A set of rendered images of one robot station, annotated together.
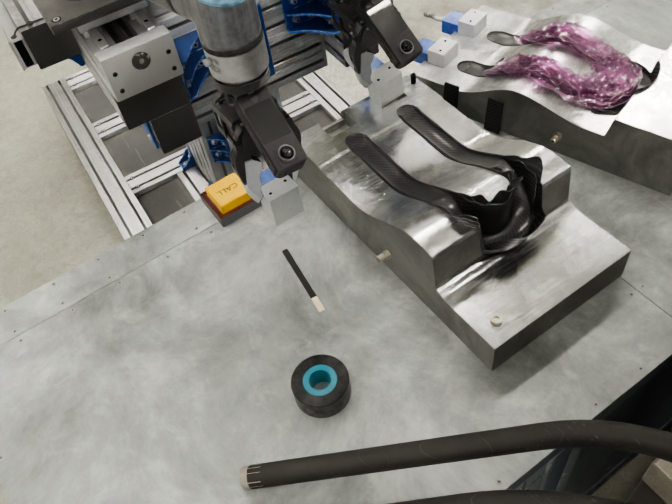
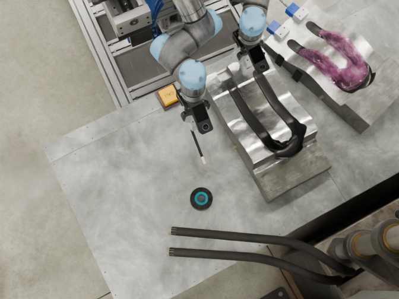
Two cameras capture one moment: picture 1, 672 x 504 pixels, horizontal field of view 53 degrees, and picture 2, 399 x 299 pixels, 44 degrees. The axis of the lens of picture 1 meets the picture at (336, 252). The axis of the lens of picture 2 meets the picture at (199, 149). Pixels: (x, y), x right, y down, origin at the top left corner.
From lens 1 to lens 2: 0.94 m
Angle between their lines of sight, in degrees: 24
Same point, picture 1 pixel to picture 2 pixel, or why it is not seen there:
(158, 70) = (141, 24)
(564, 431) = (284, 241)
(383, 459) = (221, 237)
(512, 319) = (278, 188)
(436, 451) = (240, 238)
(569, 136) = (326, 98)
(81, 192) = not seen: outside the picture
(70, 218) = (48, 10)
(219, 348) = (161, 173)
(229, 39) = (193, 95)
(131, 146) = not seen: outside the picture
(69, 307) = (95, 140)
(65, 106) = not seen: outside the picture
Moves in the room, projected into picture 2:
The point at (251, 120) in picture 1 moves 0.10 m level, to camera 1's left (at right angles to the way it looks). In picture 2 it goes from (193, 112) to (161, 113)
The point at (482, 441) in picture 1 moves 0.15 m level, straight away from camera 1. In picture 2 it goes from (256, 238) to (271, 197)
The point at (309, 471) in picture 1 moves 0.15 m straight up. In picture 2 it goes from (194, 234) to (194, 229)
